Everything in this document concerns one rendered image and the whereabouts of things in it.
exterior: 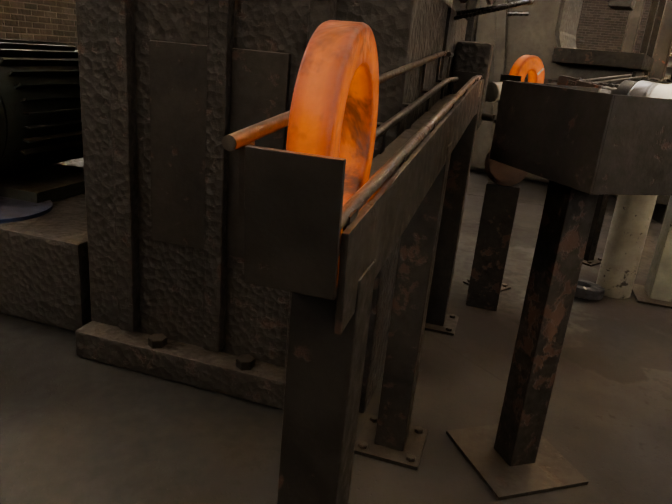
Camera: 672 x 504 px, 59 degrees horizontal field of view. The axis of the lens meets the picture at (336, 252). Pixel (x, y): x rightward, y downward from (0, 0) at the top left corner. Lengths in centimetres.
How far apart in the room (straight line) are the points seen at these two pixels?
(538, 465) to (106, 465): 82
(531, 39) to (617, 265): 230
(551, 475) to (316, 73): 101
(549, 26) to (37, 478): 379
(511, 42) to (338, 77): 389
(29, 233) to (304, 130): 129
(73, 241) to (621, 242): 173
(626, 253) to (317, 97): 192
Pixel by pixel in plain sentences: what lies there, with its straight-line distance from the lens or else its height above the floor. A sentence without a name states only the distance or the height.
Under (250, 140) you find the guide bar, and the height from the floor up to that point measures 67.
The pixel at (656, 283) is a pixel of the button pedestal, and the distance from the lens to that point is 237.
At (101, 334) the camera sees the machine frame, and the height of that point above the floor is 7.
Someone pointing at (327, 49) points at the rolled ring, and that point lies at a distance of 45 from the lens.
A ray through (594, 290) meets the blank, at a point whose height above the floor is 4.
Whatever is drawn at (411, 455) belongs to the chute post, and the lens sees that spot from 122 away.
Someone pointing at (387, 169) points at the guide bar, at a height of 64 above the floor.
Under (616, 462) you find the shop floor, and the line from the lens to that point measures 140.
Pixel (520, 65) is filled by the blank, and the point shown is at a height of 75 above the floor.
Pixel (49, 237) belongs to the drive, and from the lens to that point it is 162.
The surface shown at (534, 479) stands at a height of 1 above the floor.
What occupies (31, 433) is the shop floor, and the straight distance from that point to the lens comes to 132.
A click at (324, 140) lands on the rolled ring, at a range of 42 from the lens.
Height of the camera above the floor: 74
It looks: 19 degrees down
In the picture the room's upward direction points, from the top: 5 degrees clockwise
